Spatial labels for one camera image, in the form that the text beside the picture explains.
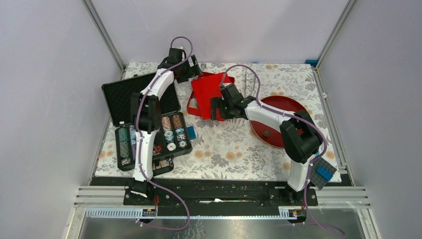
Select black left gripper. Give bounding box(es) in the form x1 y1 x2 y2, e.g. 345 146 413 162
177 55 202 83

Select grey lego baseplate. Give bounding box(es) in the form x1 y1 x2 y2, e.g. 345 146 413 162
310 158 337 190

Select black poker chip case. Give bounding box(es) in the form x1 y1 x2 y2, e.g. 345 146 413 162
102 72 193 171

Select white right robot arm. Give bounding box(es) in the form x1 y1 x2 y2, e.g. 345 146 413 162
211 83 327 205

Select dark red round tray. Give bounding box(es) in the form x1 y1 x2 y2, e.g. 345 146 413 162
250 96 306 148

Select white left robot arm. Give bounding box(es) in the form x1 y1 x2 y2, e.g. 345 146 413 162
129 47 202 205

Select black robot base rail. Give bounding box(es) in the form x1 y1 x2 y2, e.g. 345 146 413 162
123 178 318 217

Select red tin box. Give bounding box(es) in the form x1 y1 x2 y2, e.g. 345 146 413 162
187 91 205 118

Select red tin lid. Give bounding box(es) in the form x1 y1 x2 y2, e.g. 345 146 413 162
191 72 224 120

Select silver tweezers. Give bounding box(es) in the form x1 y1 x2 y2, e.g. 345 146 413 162
243 68 257 97

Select blue lego brick on baseplate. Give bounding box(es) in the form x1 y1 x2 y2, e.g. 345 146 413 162
316 166 333 182

